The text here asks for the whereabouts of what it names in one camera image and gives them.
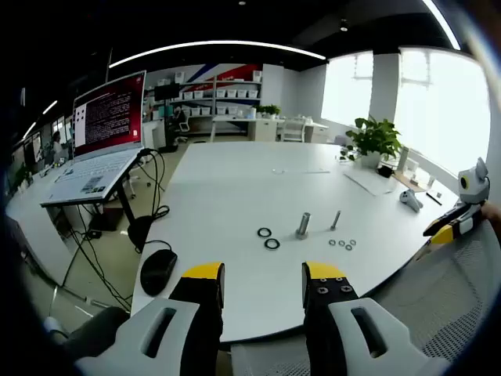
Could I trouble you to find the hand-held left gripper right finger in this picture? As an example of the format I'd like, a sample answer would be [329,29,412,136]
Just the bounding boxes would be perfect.
[301,261,451,376]

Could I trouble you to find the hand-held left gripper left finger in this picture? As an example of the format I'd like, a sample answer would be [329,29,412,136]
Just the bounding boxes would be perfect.
[74,262,226,376]

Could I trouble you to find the large steel threaded stud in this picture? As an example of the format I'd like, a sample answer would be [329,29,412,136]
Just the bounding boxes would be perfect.
[294,211,312,240]

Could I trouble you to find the person's right hand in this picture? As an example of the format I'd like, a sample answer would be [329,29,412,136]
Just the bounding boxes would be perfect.
[481,201,501,221]

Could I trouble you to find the white handheld controller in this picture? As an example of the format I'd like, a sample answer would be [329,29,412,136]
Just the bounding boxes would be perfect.
[398,189,425,214]

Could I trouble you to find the wooden board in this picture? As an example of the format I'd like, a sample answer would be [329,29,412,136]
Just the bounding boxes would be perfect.
[391,169,428,193]

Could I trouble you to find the black computer mouse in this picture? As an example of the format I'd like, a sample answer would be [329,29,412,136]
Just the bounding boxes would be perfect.
[139,248,178,297]

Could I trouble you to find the white paper sheet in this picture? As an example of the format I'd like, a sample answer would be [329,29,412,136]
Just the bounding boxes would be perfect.
[343,169,397,197]

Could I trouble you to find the black laptop stand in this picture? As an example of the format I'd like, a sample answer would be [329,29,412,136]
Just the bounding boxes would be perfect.
[96,147,157,255]

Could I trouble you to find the potted green plant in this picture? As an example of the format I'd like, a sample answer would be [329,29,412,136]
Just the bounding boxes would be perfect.
[339,115,404,170]

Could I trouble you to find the white background desk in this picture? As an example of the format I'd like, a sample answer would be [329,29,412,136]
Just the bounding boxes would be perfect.
[210,114,330,143]

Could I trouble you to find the small distant green plant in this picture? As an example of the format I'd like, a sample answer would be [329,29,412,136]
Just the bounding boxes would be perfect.
[253,103,283,119]

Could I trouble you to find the silver laptop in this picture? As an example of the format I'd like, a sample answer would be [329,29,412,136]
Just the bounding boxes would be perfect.
[40,70,148,208]

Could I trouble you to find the black monitor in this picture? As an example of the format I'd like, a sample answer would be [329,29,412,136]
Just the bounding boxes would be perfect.
[153,82,182,103]

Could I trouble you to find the shelf with white bins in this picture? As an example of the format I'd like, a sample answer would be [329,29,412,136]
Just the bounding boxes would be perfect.
[176,70,264,118]

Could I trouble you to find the long ceiling light strip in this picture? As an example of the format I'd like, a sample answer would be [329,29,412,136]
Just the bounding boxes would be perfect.
[108,39,327,70]

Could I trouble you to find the black floor cables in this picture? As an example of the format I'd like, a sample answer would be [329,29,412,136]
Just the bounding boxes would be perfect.
[57,203,133,313]

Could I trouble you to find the black mouse cable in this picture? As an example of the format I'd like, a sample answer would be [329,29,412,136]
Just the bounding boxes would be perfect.
[143,239,174,255]

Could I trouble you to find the black laptop cable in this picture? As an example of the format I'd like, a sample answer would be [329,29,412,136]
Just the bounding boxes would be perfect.
[136,147,171,221]

